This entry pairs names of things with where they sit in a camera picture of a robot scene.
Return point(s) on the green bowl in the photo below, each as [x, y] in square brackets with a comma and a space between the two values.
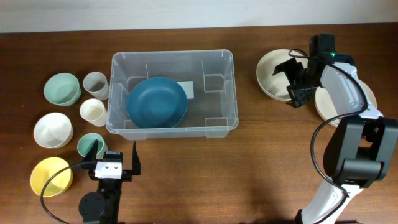
[62, 89]

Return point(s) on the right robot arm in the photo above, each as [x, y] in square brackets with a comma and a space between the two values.
[351, 150]

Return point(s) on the white bowl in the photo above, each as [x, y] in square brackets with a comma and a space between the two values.
[54, 130]

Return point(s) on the white label in bin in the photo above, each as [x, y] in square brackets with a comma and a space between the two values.
[188, 88]

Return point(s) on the clear plastic storage bin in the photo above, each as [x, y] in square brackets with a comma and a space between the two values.
[213, 112]

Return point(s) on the grey cup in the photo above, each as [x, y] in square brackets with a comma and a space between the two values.
[97, 85]

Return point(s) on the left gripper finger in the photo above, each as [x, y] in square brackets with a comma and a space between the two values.
[136, 164]
[90, 158]

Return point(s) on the green cup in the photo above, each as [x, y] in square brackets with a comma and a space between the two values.
[85, 143]

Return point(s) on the yellow bowl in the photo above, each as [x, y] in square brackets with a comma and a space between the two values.
[47, 168]

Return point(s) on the beige plate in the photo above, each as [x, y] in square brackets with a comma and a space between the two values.
[273, 85]
[325, 106]

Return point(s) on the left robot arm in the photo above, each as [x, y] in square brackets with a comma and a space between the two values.
[102, 205]

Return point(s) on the blue plate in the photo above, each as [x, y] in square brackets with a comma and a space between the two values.
[157, 102]

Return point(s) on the cream cup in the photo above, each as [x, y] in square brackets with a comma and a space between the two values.
[94, 112]

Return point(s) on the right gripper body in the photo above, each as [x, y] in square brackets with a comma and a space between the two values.
[301, 83]

